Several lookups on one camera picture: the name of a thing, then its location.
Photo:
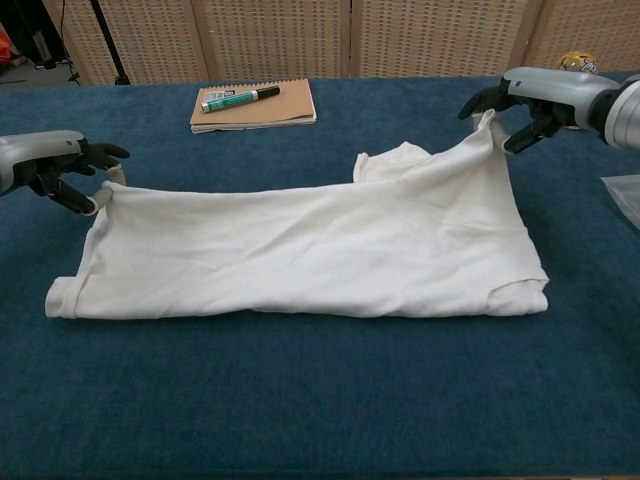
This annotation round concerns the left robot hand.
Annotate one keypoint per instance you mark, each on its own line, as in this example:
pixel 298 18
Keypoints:
pixel 35 150

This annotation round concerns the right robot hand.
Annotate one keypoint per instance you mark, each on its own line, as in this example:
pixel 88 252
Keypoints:
pixel 560 90

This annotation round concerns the white t-shirt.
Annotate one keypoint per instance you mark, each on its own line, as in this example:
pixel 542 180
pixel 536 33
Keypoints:
pixel 300 250

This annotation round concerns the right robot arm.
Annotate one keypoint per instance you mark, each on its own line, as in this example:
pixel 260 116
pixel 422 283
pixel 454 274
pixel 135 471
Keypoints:
pixel 625 115

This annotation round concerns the green white marker pen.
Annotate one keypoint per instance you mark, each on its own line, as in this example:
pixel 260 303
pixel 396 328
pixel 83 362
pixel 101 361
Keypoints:
pixel 235 100

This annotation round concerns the orange drink bottle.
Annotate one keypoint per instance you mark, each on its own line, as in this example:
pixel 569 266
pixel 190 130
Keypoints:
pixel 580 62

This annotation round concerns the white garment in clear bag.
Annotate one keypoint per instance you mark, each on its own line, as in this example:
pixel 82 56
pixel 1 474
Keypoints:
pixel 627 195

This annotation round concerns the black tripod stand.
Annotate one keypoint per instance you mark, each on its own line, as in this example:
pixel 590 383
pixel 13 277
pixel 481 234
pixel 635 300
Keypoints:
pixel 107 45

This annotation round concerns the brown spiral notebook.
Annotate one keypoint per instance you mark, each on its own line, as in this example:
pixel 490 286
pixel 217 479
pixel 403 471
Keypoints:
pixel 280 105

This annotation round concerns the wicker folding screen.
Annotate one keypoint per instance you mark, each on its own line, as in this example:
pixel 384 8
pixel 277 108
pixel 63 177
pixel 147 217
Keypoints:
pixel 275 40

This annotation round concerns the blue carpet table cover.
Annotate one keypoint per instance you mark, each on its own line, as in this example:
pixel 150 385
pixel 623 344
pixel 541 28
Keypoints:
pixel 320 425

